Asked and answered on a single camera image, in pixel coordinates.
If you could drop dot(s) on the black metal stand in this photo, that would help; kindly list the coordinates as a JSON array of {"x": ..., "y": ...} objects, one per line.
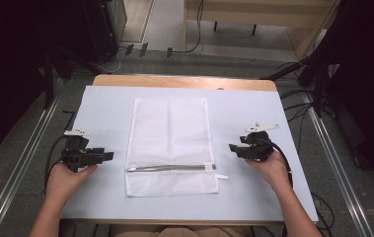
[
  {"x": 317, "y": 79},
  {"x": 48, "y": 82}
]

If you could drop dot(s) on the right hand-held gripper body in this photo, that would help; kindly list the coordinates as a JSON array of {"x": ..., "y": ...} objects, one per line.
[{"x": 257, "y": 147}]

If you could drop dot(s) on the aluminium floor rail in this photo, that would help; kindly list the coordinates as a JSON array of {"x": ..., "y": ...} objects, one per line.
[
  {"x": 20, "y": 168},
  {"x": 337, "y": 168}
]

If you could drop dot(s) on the white table cover sheet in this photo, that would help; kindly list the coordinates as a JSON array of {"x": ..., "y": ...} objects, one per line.
[{"x": 240, "y": 197}]

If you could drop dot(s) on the person's left hand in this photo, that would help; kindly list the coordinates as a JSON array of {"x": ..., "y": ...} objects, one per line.
[{"x": 63, "y": 182}]

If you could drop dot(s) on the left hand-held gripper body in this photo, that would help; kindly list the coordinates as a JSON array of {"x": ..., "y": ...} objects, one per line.
[{"x": 76, "y": 157}]

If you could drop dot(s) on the white mesh laundry bag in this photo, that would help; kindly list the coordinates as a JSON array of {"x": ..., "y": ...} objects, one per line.
[{"x": 171, "y": 144}]

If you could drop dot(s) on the dark cabinet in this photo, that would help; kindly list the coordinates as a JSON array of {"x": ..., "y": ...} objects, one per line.
[{"x": 104, "y": 26}]

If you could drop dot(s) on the person's right hand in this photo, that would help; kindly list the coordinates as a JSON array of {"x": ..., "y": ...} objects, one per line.
[{"x": 271, "y": 171}]

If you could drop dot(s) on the light wooden bench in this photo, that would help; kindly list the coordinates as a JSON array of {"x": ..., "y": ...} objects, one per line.
[{"x": 250, "y": 13}]

